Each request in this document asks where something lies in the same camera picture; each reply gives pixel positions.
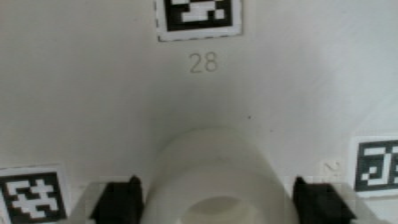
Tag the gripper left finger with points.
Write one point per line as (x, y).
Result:
(120, 206)

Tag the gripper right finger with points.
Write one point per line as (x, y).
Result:
(322, 208)

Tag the white round table top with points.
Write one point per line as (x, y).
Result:
(216, 94)

